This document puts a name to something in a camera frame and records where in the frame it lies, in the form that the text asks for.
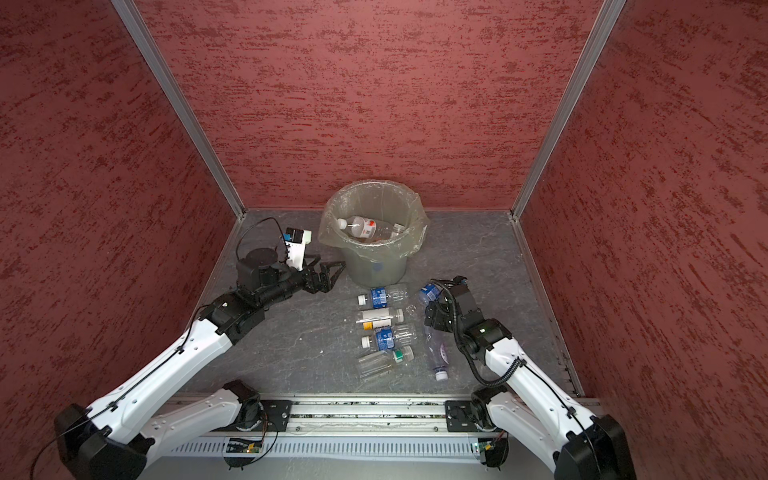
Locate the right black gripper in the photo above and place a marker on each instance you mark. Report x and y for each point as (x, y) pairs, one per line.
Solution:
(438, 310)

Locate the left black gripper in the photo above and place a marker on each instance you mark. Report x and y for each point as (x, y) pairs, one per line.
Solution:
(325, 283)

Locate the blue label bottle white cap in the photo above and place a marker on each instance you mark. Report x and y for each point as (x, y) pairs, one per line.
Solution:
(429, 293)

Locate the red white label water bottle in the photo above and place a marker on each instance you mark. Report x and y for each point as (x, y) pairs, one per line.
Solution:
(369, 229)

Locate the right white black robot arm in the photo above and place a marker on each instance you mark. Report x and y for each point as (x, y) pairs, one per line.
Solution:
(519, 399)

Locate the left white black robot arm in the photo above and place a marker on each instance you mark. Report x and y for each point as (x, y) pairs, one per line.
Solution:
(118, 435)

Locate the grey mesh waste bin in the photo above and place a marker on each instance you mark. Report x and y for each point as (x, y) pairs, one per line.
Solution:
(378, 264)

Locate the blue label bottle near bin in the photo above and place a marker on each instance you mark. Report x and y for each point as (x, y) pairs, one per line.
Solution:
(383, 297)

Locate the tall clear bottle white cap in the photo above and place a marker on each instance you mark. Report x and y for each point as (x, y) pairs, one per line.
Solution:
(437, 353)

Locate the white yellow label bottle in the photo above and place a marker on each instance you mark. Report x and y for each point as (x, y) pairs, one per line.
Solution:
(379, 318)

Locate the blue label Pocari bottle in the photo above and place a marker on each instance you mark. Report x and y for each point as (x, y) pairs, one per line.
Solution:
(386, 338)

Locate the green cap clear bottle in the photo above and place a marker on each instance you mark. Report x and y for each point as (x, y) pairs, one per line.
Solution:
(380, 363)

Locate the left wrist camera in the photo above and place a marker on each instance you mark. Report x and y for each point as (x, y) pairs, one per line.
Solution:
(296, 241)

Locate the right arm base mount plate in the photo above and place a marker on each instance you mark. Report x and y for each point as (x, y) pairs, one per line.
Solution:
(461, 416)

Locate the white slotted cable duct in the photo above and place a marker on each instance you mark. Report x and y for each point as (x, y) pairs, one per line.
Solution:
(438, 449)

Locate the aluminium front rail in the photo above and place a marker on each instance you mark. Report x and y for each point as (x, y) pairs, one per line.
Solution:
(368, 415)

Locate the right circuit board under rail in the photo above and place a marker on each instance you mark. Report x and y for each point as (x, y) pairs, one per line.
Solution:
(492, 453)

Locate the circuit board under rail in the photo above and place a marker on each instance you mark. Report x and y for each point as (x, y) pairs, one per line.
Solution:
(492, 453)
(244, 446)

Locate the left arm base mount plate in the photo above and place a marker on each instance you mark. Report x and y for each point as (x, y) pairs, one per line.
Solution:
(274, 415)

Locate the left circuit board under rail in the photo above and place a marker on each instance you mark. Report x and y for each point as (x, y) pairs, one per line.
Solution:
(244, 446)

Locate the left corner aluminium post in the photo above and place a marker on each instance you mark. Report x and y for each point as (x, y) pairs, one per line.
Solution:
(135, 25)

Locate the corner aluminium post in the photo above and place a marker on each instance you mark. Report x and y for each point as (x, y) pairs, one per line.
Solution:
(135, 25)
(605, 22)

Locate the right corner aluminium post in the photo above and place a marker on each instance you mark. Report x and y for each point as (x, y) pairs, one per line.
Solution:
(605, 22)

